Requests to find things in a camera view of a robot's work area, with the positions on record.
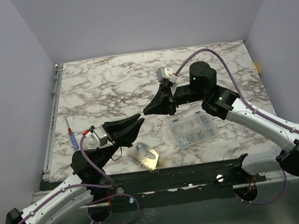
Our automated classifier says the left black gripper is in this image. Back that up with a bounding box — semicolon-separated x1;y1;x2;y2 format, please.
92;113;150;169

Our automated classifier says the metal key organizer plate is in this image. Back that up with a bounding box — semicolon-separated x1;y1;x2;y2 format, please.
134;142;159;171

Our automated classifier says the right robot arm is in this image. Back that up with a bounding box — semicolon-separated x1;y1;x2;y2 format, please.
144;61;299;183

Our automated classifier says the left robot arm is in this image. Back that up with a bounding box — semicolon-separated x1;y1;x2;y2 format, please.
5;113;145;224

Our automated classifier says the clear plastic screw box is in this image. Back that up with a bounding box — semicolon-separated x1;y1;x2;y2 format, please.
168;111;218;150

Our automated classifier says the blue red screwdriver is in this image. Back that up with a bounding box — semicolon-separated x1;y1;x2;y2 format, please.
64;117;79;151

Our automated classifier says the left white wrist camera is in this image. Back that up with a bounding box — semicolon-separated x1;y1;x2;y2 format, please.
89;126;109;148

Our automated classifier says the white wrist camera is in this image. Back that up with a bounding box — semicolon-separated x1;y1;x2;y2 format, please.
89;126;109;148
156;67;178;83

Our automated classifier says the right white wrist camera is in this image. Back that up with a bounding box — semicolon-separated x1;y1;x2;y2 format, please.
156;67;178;83

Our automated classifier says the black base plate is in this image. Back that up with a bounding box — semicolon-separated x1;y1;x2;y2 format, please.
92;156;255;213

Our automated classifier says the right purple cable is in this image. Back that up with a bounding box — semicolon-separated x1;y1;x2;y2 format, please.
172;36;299;213

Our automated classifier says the purple cable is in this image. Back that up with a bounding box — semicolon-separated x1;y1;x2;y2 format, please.
172;36;299;213
0;124;142;224

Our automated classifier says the aluminium frame rail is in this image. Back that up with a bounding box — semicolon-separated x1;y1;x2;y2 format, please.
31;171;299;203

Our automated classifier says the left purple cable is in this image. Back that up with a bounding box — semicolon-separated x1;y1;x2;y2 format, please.
0;124;142;224

